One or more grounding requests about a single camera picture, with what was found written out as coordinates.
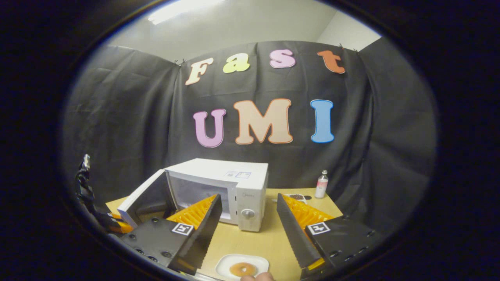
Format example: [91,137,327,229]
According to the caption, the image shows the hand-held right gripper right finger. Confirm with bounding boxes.
[276,193,387,280]

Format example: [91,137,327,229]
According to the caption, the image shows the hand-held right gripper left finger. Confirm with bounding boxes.
[119,194,223,276]

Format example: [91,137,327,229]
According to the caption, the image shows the glazed donut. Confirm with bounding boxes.
[229,262,257,277]

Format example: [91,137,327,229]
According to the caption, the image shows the white microwave oven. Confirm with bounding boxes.
[117,158,269,233]

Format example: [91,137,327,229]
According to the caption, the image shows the white plate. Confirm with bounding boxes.
[215,254,270,280]

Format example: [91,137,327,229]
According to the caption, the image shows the small white dish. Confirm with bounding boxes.
[284,193,313,204]

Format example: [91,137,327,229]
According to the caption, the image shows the small clear bottle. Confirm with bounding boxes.
[314,170,329,199]

